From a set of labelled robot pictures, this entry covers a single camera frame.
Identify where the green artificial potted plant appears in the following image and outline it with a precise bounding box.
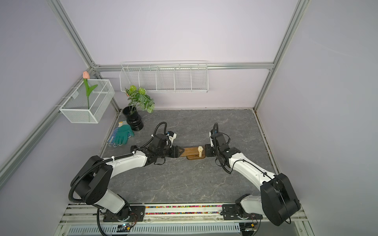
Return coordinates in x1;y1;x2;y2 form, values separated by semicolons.
125;85;155;114

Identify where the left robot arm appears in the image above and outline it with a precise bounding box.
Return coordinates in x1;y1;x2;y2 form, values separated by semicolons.
69;132;185;221

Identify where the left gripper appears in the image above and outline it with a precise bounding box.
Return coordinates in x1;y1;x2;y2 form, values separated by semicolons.
157;145;185;158

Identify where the black thin band watch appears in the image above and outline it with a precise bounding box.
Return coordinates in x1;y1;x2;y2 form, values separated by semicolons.
131;145;138;153

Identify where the black ribbed plant pot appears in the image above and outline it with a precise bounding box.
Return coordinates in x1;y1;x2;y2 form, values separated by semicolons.
122;106;144;131

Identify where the white slotted cable duct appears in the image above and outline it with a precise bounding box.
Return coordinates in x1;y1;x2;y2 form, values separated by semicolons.
66;223;241;236

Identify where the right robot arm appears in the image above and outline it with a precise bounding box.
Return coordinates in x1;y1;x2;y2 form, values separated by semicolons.
207;131;301;226

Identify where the brown wooden watch stand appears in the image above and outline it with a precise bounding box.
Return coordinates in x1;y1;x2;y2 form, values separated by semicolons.
181;147;206;160

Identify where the blue dotted work glove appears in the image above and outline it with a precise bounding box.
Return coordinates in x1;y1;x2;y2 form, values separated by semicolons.
106;127;118;147

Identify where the long white wire shelf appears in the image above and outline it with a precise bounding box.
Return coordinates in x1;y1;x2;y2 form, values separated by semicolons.
120;61;209;92

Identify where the green work glove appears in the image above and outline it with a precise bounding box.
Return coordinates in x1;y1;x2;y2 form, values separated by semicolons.
114;124;134;147

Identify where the pink artificial tulip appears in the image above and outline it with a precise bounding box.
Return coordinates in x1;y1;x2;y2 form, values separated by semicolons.
82;71;98;109

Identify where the aluminium front rail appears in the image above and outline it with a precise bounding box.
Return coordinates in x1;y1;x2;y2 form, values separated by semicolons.
58;202;308;226

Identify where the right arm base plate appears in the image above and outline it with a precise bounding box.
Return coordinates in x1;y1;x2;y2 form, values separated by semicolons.
220;204;263;220

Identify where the black corrugated cable conduit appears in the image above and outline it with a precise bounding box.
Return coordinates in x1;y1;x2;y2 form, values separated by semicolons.
68;121;168;236

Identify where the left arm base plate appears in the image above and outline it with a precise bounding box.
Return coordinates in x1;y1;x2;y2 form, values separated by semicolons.
103;205;146;222

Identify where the white mesh wall basket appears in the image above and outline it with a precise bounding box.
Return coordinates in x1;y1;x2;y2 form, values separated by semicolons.
60;79;115;124

